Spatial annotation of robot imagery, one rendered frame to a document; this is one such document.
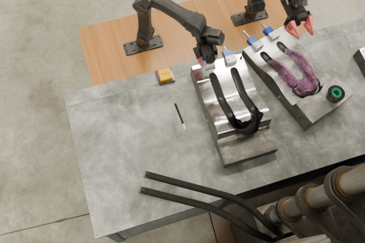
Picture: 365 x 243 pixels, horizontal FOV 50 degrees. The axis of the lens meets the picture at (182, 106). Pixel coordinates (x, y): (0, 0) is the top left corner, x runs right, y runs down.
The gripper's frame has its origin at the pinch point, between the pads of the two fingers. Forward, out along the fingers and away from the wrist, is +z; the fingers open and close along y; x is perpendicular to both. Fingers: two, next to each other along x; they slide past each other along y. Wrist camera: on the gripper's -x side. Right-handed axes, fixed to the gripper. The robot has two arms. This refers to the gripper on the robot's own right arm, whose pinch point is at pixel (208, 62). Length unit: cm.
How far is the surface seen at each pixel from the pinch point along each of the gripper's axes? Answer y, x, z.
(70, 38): -83, 113, 45
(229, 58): 10.4, 1.6, 4.0
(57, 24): -90, 127, 39
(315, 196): 12, -83, -16
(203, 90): -6.5, -9.1, 7.3
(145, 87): -33.0, 4.5, 6.2
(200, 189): -23, -52, 18
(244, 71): 15.3, -4.1, 10.2
